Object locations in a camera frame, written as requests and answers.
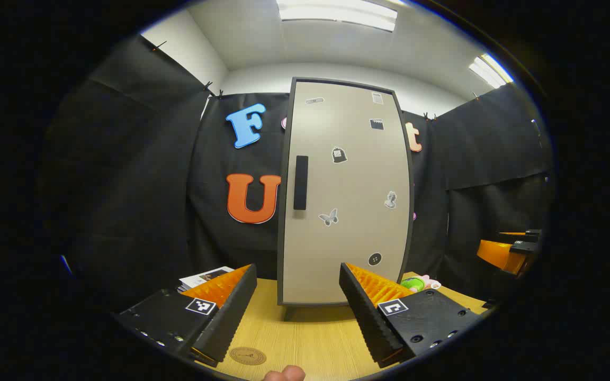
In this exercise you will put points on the dark grey cabinet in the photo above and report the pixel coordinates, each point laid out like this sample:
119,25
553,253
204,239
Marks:
284,254

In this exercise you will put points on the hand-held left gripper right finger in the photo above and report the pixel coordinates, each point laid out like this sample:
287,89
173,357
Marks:
368,317

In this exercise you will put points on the white cover book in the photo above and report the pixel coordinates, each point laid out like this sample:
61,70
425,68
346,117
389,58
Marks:
202,278

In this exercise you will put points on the beige cabinet door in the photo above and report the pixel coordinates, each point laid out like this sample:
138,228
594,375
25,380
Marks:
347,185

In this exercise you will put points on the green plush toy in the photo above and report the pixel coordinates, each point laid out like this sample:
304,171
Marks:
415,284

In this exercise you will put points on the round brown coaster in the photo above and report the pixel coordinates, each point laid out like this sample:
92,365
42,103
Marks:
248,355

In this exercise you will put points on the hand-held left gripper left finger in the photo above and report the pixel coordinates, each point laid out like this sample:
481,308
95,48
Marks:
231,317

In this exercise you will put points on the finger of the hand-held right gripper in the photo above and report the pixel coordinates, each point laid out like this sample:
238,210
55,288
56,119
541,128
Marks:
498,254

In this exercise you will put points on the black backdrop cloth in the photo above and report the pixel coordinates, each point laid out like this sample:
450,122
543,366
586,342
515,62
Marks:
141,185

